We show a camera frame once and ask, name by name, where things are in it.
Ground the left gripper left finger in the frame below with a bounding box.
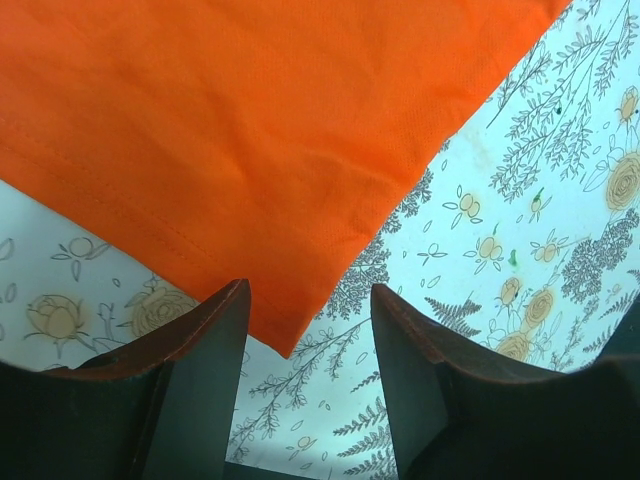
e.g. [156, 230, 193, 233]
[1, 280, 250, 479]

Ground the floral table mat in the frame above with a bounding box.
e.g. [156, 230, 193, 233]
[0, 0, 640, 480]

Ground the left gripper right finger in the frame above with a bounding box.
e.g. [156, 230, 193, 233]
[371, 285, 639, 479]

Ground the orange t shirt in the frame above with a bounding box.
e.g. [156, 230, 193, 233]
[1, 1, 565, 357]

